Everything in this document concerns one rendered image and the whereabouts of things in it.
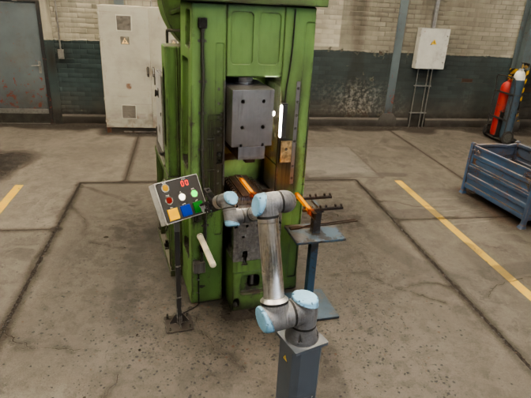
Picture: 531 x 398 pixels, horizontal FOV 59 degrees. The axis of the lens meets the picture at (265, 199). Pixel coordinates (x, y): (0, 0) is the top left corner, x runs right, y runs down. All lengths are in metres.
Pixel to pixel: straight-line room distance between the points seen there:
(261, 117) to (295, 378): 1.71
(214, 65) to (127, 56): 5.31
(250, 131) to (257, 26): 0.70
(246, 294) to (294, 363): 1.23
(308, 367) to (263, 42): 2.12
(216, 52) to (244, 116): 0.46
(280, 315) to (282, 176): 1.47
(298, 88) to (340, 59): 6.11
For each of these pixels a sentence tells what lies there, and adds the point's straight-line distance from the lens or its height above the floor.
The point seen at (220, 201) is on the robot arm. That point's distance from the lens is 2.97.
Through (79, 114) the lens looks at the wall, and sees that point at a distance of 9.55.
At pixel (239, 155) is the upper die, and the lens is 3.38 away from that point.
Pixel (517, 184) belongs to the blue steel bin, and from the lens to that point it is 6.32.
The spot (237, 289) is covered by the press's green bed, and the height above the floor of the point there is 0.21.
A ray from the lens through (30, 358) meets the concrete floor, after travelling 3.77.
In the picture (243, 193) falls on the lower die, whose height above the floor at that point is 0.99.
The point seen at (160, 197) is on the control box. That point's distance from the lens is 3.14.
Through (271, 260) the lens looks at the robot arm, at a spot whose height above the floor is 1.11.
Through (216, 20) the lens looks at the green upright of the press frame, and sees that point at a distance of 3.31.
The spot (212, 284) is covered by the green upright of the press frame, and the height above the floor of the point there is 0.16.
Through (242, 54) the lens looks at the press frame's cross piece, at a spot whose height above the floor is 1.98.
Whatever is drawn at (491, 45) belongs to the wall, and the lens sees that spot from 10.98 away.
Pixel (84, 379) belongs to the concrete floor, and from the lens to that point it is 3.50.
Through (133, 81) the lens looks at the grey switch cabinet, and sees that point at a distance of 8.62.
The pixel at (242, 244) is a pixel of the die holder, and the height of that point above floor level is 0.62.
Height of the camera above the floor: 2.35
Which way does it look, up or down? 23 degrees down
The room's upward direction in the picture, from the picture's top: 3 degrees clockwise
